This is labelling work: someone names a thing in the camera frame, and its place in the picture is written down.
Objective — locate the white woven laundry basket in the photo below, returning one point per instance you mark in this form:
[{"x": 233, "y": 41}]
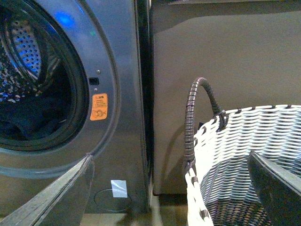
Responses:
[{"x": 219, "y": 188}]

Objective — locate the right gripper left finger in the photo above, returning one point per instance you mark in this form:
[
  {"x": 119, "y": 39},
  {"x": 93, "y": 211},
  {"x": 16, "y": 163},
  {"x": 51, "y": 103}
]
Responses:
[{"x": 62, "y": 203}]

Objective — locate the orange warning sticker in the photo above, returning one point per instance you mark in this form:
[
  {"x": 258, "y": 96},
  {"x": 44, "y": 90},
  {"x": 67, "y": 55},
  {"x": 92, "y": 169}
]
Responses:
[{"x": 99, "y": 107}]

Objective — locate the grey front-load washing machine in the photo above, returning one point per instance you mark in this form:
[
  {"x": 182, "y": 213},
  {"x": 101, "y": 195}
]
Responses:
[{"x": 75, "y": 48}]

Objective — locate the dark blue garment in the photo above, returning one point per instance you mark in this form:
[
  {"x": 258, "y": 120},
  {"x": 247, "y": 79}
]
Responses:
[{"x": 34, "y": 117}]

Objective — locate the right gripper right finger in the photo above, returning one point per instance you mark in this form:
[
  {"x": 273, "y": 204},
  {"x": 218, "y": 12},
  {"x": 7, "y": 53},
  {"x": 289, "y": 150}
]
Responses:
[{"x": 278, "y": 190}]

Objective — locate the white square sticker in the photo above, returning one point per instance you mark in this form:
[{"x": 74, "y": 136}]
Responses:
[{"x": 119, "y": 188}]

